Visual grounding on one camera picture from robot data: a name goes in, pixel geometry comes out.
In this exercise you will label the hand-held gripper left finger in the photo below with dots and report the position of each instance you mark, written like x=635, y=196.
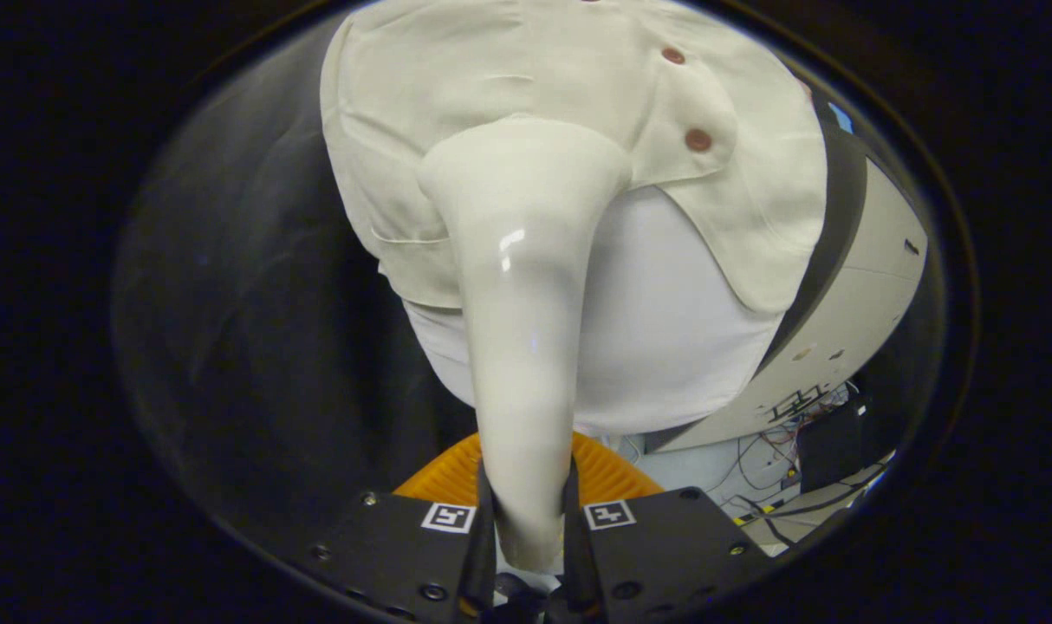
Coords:
x=405, y=555

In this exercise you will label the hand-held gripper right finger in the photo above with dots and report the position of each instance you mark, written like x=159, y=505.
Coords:
x=665, y=555

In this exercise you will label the white garment steamer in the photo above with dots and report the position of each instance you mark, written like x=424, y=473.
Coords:
x=526, y=303

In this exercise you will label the cream button shirt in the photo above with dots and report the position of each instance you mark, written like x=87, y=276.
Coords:
x=491, y=87

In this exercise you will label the black box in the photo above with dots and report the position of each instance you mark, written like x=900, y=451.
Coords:
x=834, y=446

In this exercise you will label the white mannequin torso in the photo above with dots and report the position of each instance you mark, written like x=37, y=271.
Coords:
x=665, y=329

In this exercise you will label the black backdrop cloth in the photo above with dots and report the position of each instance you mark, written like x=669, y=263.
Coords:
x=275, y=347

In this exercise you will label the beige cabinet with grey top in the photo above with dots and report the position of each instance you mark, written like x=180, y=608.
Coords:
x=855, y=295

